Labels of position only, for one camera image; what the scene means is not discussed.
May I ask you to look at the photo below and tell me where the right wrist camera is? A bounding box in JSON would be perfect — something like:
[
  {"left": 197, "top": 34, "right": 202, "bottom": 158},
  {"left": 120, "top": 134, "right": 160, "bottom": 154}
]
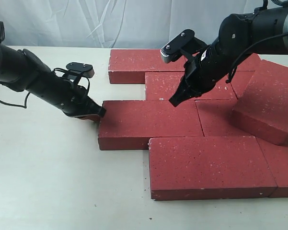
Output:
[{"left": 160, "top": 29, "right": 207, "bottom": 64}]

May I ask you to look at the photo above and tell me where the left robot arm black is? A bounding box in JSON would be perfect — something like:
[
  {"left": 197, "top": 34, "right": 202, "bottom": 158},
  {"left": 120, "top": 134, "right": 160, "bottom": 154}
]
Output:
[{"left": 0, "top": 21, "right": 106, "bottom": 122}]

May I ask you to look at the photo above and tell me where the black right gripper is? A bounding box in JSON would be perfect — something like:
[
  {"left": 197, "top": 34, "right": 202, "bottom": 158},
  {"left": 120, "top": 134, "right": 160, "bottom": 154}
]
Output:
[{"left": 169, "top": 44, "right": 237, "bottom": 107}]

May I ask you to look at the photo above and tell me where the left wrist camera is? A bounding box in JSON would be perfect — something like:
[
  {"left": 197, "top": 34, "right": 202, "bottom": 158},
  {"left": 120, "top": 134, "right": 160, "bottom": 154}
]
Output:
[{"left": 53, "top": 62, "right": 95, "bottom": 84}]

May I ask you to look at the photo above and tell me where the white backdrop curtain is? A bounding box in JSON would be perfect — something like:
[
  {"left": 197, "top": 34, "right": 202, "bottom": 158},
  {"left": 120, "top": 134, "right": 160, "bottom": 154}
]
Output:
[{"left": 0, "top": 0, "right": 263, "bottom": 48}]

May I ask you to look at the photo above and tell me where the front large red brick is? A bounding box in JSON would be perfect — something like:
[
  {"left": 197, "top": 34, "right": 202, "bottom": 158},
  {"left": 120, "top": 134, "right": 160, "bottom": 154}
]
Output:
[{"left": 149, "top": 136, "right": 277, "bottom": 201}]

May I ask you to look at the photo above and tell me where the red brick with white chip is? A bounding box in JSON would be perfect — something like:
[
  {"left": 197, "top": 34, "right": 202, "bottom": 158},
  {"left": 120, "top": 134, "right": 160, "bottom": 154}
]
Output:
[{"left": 145, "top": 72, "right": 236, "bottom": 100}]

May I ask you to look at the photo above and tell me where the angled red brick under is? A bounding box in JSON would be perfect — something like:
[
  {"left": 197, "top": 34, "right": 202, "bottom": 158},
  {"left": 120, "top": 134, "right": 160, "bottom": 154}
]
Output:
[{"left": 231, "top": 71, "right": 254, "bottom": 99}]

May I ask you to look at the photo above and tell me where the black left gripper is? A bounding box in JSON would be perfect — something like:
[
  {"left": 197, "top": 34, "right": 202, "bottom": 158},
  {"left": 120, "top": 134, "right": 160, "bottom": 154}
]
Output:
[{"left": 55, "top": 83, "right": 106, "bottom": 123}]

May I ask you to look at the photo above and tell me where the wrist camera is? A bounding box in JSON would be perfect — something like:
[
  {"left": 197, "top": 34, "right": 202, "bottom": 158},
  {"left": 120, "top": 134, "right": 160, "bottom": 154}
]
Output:
[
  {"left": 160, "top": 29, "right": 207, "bottom": 64},
  {"left": 53, "top": 62, "right": 95, "bottom": 84}
]

